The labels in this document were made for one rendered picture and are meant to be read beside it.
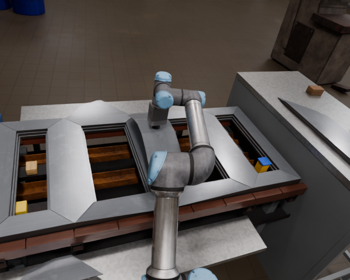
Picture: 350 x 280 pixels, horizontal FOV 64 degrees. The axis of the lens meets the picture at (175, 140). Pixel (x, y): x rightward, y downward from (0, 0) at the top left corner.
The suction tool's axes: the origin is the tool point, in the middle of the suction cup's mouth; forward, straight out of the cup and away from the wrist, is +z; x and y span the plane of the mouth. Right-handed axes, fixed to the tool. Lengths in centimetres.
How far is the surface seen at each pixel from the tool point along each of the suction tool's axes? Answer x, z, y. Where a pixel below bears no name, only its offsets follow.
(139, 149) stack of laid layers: -2.6, 15.7, 7.0
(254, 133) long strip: -3, 15, -73
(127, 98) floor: -188, 101, -39
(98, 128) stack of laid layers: -28.4, 17.6, 24.6
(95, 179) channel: -2.3, 33.8, 31.0
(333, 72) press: -186, 75, -390
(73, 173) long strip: 7.1, 15.7, 43.1
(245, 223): 47, 34, -40
